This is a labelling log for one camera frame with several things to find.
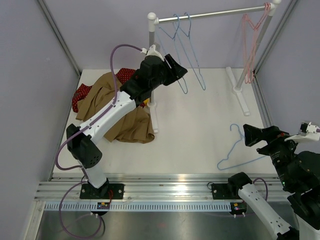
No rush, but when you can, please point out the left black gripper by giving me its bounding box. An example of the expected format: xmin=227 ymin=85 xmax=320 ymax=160
xmin=149 ymin=54 xmax=187 ymax=91

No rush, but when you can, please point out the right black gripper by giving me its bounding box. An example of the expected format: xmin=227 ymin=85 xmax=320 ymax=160
xmin=243 ymin=123 xmax=304 ymax=188

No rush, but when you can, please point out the blue hanger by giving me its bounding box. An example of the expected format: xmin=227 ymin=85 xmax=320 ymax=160
xmin=179 ymin=12 xmax=207 ymax=91
xmin=155 ymin=21 xmax=189 ymax=95
xmin=216 ymin=123 xmax=270 ymax=171

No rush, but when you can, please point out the red polka-dot skirt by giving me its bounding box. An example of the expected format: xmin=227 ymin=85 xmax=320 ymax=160
xmin=71 ymin=68 xmax=136 ymax=113

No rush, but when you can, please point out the tan skirt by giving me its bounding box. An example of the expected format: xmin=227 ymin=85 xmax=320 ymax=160
xmin=72 ymin=68 xmax=155 ymax=144

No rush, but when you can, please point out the pink hanger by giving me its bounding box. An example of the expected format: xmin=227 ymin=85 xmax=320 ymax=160
xmin=243 ymin=1 xmax=272 ymax=85
xmin=241 ymin=2 xmax=270 ymax=83

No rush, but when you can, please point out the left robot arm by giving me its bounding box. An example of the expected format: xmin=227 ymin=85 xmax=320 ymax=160
xmin=66 ymin=54 xmax=188 ymax=199

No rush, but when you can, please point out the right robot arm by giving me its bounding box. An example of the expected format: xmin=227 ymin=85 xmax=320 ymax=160
xmin=207 ymin=121 xmax=320 ymax=240

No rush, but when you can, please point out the yellow plastic tray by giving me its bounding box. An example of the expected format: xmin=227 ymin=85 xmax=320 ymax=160
xmin=83 ymin=92 xmax=150 ymax=128

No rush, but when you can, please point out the white metal clothes rack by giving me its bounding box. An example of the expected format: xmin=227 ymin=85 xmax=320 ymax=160
xmin=145 ymin=0 xmax=281 ymax=117

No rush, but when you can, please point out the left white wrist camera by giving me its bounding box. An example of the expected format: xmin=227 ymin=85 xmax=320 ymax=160
xmin=140 ymin=44 xmax=164 ymax=61

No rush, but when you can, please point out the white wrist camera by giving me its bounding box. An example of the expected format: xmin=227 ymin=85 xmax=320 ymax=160
xmin=284 ymin=121 xmax=320 ymax=144
xmin=140 ymin=44 xmax=164 ymax=61

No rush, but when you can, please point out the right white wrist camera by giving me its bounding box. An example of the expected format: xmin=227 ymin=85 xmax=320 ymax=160
xmin=284 ymin=121 xmax=320 ymax=144

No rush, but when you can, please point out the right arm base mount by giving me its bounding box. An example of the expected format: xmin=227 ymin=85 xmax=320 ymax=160
xmin=207 ymin=182 xmax=241 ymax=200

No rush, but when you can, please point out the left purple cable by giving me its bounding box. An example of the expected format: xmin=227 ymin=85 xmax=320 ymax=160
xmin=54 ymin=44 xmax=148 ymax=237

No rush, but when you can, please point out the white slotted cable duct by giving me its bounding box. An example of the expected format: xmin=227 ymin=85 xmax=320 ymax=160
xmin=44 ymin=201 xmax=231 ymax=212

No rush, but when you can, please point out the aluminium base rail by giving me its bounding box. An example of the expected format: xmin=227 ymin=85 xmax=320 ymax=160
xmin=34 ymin=172 xmax=296 ymax=203

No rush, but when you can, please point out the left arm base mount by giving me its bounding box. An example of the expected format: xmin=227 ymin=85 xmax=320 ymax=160
xmin=79 ymin=183 xmax=125 ymax=200

